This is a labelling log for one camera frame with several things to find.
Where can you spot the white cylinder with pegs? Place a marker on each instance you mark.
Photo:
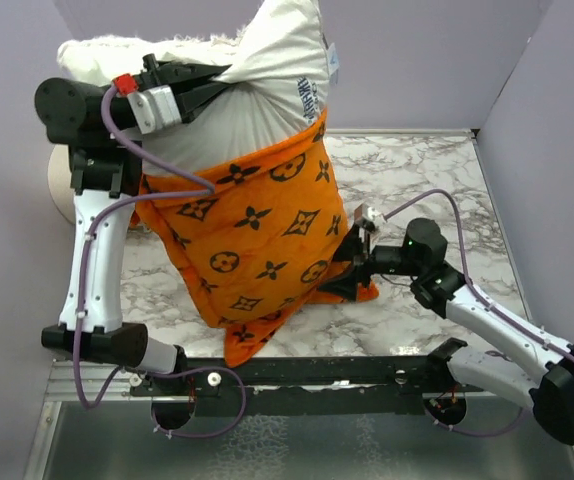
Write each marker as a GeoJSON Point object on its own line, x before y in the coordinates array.
{"type": "Point", "coordinates": [59, 178]}

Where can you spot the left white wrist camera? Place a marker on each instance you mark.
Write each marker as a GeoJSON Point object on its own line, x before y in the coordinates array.
{"type": "Point", "coordinates": [154, 109]}

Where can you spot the white pillow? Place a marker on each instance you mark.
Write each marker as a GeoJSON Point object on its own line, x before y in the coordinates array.
{"type": "Point", "coordinates": [278, 78]}

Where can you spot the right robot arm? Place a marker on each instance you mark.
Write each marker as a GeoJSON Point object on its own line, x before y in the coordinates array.
{"type": "Point", "coordinates": [450, 294]}

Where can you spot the aluminium rail frame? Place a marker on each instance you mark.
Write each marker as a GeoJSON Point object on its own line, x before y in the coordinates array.
{"type": "Point", "coordinates": [87, 385]}

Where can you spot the white pillow care label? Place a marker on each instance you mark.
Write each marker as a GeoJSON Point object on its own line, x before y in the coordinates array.
{"type": "Point", "coordinates": [332, 61]}

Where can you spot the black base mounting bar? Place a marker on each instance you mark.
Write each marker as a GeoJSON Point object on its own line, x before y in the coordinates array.
{"type": "Point", "coordinates": [301, 386]}

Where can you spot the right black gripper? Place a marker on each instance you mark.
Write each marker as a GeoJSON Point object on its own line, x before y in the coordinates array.
{"type": "Point", "coordinates": [346, 285]}

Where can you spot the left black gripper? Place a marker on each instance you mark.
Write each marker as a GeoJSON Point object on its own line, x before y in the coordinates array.
{"type": "Point", "coordinates": [173, 73]}

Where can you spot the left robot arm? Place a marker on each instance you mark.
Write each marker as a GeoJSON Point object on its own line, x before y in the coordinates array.
{"type": "Point", "coordinates": [106, 166]}

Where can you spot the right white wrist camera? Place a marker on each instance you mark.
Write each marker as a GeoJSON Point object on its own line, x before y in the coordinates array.
{"type": "Point", "coordinates": [369, 219]}

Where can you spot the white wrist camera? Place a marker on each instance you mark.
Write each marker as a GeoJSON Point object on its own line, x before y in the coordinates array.
{"type": "Point", "coordinates": [369, 219]}
{"type": "Point", "coordinates": [154, 109]}

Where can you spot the orange patterned pillowcase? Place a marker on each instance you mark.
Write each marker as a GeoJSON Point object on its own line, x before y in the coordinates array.
{"type": "Point", "coordinates": [258, 249]}

